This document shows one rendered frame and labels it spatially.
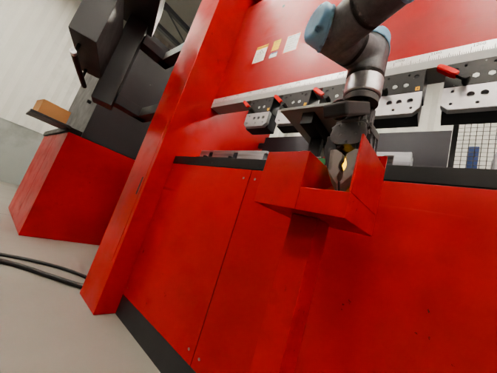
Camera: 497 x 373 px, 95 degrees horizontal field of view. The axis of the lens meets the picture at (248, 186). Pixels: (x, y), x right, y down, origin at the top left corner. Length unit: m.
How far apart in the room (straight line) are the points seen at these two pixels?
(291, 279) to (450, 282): 0.33
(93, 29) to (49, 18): 6.53
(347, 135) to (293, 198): 0.17
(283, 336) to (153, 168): 1.06
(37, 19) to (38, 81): 1.34
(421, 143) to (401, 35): 0.57
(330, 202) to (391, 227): 0.29
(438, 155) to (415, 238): 0.83
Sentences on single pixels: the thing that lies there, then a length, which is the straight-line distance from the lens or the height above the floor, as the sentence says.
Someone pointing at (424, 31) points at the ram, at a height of 1.42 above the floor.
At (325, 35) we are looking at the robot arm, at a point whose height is 0.99.
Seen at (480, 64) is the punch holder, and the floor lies 1.24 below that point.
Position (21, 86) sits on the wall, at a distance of 7.54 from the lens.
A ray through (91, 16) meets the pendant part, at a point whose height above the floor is 1.35.
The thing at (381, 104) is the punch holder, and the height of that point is 1.14.
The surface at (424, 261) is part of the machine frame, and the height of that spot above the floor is 0.65.
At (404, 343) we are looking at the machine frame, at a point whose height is 0.47.
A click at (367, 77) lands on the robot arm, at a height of 0.96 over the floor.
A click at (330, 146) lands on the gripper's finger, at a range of 0.52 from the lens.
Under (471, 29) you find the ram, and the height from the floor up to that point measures 1.38.
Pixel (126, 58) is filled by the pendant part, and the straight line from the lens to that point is 1.96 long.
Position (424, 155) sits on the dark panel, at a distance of 1.44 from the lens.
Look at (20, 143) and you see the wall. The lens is 7.41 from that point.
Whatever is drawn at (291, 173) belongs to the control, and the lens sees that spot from 0.47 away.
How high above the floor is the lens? 0.60
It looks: 10 degrees up
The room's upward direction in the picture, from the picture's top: 17 degrees clockwise
